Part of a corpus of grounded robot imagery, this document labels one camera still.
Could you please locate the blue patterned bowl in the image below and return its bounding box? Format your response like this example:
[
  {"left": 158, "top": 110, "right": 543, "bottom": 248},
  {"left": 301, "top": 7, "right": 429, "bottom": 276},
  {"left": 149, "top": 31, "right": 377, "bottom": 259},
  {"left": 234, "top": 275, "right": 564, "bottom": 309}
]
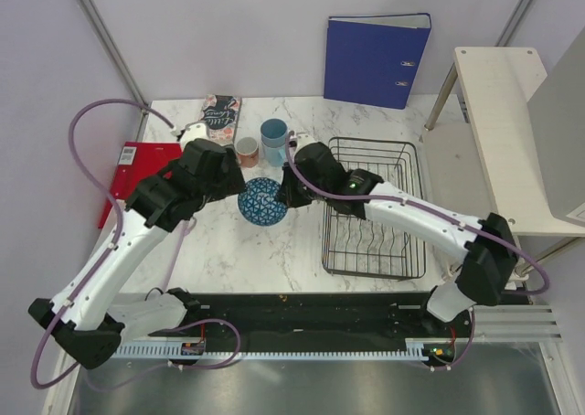
[{"left": 238, "top": 177, "right": 288, "bottom": 227}]

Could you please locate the light blue handled mug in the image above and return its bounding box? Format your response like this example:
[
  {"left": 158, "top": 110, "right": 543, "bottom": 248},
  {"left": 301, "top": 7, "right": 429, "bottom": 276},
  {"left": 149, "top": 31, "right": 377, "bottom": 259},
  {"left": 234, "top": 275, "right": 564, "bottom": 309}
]
[{"left": 261, "top": 137, "right": 286, "bottom": 167}]

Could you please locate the pink ceramic mug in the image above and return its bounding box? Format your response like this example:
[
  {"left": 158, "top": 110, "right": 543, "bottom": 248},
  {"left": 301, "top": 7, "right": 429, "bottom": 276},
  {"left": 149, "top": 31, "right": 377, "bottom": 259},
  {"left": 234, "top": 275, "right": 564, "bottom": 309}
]
[{"left": 235, "top": 136, "right": 260, "bottom": 168}]

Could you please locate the blue tumbler cup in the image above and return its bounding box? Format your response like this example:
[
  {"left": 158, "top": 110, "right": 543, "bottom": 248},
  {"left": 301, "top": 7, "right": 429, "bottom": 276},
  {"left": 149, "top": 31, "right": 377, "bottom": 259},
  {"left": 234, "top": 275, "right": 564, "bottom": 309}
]
[{"left": 261, "top": 118, "right": 288, "bottom": 148}]

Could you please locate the black wire dish rack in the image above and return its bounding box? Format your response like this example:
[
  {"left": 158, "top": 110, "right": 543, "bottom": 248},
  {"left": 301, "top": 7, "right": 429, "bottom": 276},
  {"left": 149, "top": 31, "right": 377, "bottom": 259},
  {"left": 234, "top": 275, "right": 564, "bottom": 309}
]
[{"left": 322, "top": 136, "right": 427, "bottom": 281}]

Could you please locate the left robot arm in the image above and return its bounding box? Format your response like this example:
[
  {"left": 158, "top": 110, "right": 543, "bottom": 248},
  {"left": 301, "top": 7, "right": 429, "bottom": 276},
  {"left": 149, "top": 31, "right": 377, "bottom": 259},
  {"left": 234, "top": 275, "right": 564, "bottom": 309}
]
[{"left": 28, "top": 138, "right": 246, "bottom": 369}]

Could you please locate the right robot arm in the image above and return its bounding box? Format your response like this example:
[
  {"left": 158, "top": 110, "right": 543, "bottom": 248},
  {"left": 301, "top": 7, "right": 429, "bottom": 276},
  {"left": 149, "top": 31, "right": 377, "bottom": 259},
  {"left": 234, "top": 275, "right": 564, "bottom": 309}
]
[{"left": 277, "top": 137, "right": 517, "bottom": 336}]

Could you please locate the paperback book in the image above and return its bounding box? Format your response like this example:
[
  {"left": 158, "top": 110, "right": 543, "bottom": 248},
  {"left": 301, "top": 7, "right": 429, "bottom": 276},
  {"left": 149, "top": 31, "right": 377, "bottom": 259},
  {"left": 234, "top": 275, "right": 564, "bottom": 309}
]
[{"left": 199, "top": 94, "right": 241, "bottom": 145}]

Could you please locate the red folder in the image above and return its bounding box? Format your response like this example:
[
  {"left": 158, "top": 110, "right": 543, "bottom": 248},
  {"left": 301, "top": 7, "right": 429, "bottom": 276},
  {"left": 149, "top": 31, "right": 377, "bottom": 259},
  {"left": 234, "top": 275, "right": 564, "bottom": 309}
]
[{"left": 109, "top": 142, "right": 182, "bottom": 201}]

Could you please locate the white wooden shelf unit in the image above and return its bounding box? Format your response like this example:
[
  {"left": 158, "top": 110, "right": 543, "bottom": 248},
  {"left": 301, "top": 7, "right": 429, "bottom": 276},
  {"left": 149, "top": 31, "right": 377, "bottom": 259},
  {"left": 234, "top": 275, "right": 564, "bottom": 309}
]
[{"left": 421, "top": 47, "right": 584, "bottom": 264}]

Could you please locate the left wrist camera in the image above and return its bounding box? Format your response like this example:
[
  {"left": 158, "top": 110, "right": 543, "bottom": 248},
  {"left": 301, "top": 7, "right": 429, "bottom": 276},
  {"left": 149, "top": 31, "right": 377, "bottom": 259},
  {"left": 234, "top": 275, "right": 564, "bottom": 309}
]
[{"left": 177, "top": 121, "right": 208, "bottom": 144}]

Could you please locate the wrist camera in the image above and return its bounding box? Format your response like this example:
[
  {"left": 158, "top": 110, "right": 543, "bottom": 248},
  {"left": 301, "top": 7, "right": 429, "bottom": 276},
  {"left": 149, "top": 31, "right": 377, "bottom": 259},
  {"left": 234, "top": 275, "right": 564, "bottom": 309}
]
[
  {"left": 177, "top": 121, "right": 208, "bottom": 144},
  {"left": 288, "top": 131, "right": 315, "bottom": 151}
]

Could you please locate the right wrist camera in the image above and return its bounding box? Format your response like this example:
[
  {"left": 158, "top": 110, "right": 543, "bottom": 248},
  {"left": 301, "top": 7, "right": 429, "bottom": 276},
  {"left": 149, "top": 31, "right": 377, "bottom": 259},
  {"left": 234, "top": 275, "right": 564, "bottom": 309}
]
[{"left": 288, "top": 131, "right": 315, "bottom": 151}]

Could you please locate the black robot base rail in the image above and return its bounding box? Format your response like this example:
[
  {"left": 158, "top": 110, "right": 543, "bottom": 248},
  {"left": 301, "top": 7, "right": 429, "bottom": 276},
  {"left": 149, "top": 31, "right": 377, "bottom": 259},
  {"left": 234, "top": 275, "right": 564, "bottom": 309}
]
[{"left": 170, "top": 288, "right": 472, "bottom": 352}]

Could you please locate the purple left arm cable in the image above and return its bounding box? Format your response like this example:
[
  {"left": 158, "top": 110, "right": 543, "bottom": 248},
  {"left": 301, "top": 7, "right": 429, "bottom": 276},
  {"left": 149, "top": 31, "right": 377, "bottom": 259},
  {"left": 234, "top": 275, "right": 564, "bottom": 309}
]
[{"left": 29, "top": 98, "right": 243, "bottom": 391}]

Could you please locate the blue ring binder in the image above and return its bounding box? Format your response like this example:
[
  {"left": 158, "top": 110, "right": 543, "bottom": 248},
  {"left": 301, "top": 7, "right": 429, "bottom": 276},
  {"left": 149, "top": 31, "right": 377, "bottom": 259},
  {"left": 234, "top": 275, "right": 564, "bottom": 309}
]
[{"left": 323, "top": 13, "right": 431, "bottom": 110}]

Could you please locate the white cable duct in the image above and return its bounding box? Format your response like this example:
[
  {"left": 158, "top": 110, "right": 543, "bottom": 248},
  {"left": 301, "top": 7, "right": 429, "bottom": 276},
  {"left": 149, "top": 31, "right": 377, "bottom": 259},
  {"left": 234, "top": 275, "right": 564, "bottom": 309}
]
[{"left": 112, "top": 338, "right": 454, "bottom": 361}]

